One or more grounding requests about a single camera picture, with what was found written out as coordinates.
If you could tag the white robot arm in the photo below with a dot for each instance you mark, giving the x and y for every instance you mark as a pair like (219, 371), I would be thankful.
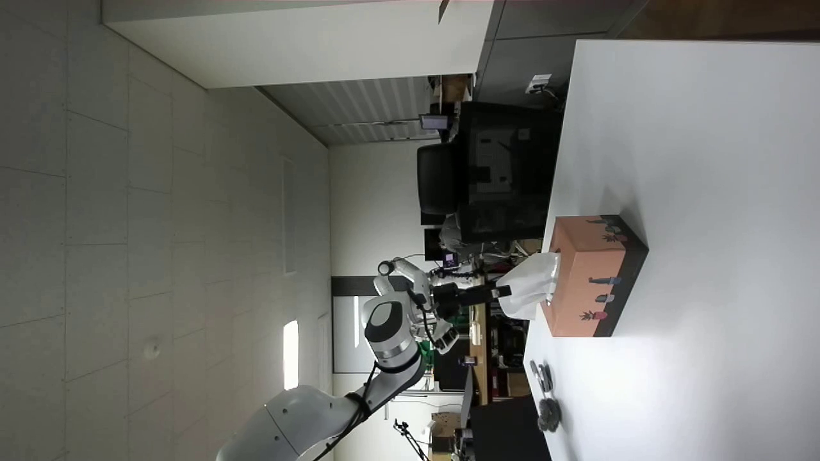
(308, 422)

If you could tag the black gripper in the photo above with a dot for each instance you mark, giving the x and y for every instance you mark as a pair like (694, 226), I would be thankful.
(448, 297)

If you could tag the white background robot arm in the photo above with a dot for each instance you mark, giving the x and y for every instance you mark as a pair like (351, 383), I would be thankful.
(415, 283)

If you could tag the white tissue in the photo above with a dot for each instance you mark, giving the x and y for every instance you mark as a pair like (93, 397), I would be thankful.
(529, 284)

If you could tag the black round knob on table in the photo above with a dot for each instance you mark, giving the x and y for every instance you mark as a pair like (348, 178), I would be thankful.
(549, 416)

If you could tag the orange and black tissue box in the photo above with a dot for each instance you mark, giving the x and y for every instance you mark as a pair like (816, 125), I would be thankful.
(601, 260)

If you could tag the smaller black monitor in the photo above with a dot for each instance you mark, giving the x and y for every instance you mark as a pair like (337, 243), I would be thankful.
(439, 184)

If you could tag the white ceiling light panel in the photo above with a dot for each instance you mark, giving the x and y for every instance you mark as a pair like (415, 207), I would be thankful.
(289, 355)

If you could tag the white device on cabinet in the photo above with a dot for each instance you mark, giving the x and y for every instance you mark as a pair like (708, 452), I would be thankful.
(539, 86)

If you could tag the large black monitor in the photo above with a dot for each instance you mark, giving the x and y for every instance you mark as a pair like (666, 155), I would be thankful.
(508, 170)

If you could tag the wooden shelf with items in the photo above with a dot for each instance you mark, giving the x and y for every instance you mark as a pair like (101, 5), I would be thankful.
(494, 348)

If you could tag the black clamp on table edge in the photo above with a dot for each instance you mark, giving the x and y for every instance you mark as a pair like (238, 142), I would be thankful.
(542, 371)

